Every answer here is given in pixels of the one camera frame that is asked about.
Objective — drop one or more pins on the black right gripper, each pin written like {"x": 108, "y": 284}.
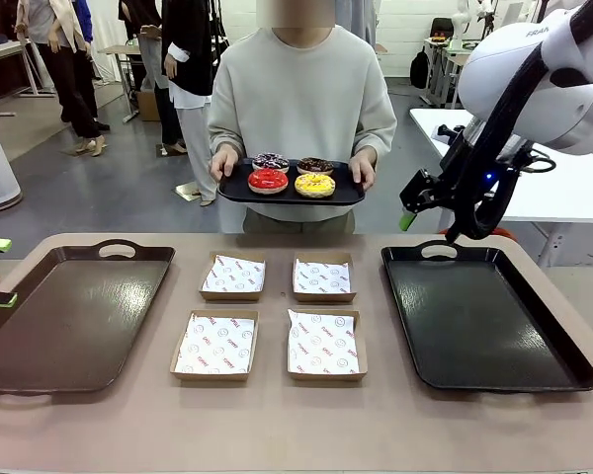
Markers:
{"x": 489, "y": 181}

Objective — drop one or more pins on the yellow sprinkle donut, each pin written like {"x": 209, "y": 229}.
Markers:
{"x": 304, "y": 185}

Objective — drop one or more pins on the chocolate sprinkle donut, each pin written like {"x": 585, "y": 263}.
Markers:
{"x": 306, "y": 164}

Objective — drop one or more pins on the white printed paper liner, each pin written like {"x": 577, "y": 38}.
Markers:
{"x": 321, "y": 345}
{"x": 217, "y": 345}
{"x": 321, "y": 276}
{"x": 232, "y": 274}

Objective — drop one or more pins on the brown cardboard food box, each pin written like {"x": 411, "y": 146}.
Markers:
{"x": 326, "y": 377}
{"x": 212, "y": 377}
{"x": 323, "y": 298}
{"x": 227, "y": 297}

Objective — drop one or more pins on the purple striped sprinkle donut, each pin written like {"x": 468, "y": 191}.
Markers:
{"x": 264, "y": 160}

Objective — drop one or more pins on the red glazed donut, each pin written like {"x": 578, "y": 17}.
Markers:
{"x": 257, "y": 180}

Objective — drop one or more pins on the black serving tray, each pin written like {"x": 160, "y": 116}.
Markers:
{"x": 237, "y": 190}

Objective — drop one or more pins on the person's right forearm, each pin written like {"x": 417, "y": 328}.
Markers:
{"x": 225, "y": 133}

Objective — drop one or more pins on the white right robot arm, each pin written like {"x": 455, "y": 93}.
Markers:
{"x": 504, "y": 59}

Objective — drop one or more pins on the person's left forearm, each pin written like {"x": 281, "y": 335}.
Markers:
{"x": 375, "y": 133}

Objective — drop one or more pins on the person's left hand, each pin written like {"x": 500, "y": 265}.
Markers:
{"x": 362, "y": 168}

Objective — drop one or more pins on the person's right hand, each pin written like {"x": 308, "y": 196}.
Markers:
{"x": 222, "y": 165}

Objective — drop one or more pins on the orange round stool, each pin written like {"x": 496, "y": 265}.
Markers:
{"x": 505, "y": 233}

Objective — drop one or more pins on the black backpack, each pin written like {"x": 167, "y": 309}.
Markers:
{"x": 419, "y": 69}

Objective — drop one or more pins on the white desk with metal legs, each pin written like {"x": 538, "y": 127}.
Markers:
{"x": 449, "y": 52}

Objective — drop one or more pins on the large white table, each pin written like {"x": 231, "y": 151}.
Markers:
{"x": 563, "y": 192}

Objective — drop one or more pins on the person in beige sweater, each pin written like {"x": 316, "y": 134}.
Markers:
{"x": 301, "y": 99}

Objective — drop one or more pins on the figure in beige jacket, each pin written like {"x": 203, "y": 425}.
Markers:
{"x": 64, "y": 84}

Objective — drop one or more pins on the white desk with dark items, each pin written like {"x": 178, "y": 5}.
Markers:
{"x": 0, "y": 49}

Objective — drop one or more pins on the cardboard carton on floor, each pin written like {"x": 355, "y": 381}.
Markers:
{"x": 148, "y": 106}

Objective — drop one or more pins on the small wooden table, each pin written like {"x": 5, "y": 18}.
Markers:
{"x": 121, "y": 49}

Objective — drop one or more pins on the figure in grey clothes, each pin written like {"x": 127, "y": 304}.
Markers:
{"x": 150, "y": 59}

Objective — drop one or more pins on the figure in black cardigan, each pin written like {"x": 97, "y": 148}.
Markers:
{"x": 193, "y": 44}

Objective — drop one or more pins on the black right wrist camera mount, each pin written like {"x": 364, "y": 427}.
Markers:
{"x": 454, "y": 148}

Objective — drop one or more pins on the gold floor base plate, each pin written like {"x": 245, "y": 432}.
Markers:
{"x": 187, "y": 190}

